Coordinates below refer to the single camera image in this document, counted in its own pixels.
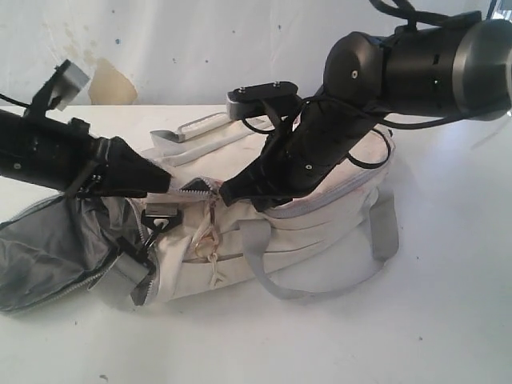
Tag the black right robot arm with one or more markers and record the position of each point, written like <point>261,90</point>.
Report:
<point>443,74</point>

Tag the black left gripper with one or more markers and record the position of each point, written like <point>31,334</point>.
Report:
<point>111,168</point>

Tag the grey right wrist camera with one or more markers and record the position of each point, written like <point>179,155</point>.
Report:
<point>250,101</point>

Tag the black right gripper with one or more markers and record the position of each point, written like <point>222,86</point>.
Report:
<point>328,130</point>

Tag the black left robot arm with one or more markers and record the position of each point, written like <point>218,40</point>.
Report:
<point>65,157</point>

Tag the white and grey backpack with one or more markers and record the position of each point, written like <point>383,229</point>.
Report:
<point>188,241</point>

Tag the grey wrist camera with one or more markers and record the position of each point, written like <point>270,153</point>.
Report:
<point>59,90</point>
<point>250,101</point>

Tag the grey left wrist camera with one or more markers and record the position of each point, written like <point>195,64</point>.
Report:
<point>59,90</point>

